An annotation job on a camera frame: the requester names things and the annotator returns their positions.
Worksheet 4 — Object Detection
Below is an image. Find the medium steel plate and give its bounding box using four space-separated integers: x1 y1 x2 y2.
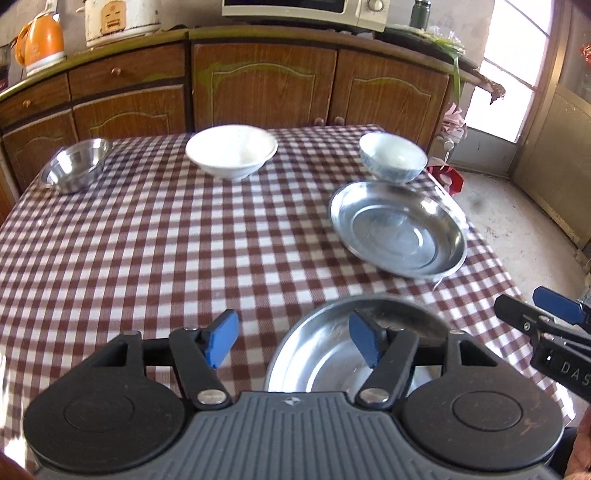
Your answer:
264 293 450 399

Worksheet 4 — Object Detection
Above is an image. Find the small steel plate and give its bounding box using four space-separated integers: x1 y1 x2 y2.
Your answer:
329 181 468 280

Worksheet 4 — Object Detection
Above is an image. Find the small steel bowl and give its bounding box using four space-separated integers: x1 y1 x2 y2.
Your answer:
38 138 112 194

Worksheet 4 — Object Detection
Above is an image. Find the person's right hand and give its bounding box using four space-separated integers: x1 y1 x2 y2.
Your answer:
564 419 591 480

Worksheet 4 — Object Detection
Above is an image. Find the brown checkered tablecloth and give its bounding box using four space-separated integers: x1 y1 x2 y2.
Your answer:
1 127 574 467

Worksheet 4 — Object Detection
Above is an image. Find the red paper bag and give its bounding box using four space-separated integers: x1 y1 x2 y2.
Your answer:
427 164 465 196

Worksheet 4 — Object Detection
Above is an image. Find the blue patterned porcelain bowl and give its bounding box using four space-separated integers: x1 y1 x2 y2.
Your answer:
359 131 428 184

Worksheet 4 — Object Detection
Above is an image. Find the white ceramic bowl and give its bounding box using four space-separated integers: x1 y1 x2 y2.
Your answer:
185 124 279 181

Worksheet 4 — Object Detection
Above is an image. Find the pink cloth on shelf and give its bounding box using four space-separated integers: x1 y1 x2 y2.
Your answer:
440 103 468 144

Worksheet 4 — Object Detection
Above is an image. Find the red door decoration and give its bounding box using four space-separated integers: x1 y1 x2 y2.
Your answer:
579 43 591 67

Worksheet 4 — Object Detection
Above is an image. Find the wooden kitchen cabinet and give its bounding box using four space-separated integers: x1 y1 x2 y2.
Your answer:
1 26 503 215

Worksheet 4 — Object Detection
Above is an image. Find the green thermos bottle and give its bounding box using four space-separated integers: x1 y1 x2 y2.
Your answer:
409 0 431 30

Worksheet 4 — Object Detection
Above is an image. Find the cream microwave oven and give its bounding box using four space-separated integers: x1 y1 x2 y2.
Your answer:
221 0 391 32

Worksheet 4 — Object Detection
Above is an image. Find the white rice cooker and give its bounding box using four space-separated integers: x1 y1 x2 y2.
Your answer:
76 0 160 48

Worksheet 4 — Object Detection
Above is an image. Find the orange electric kettle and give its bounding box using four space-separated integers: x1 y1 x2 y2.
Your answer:
13 12 66 76

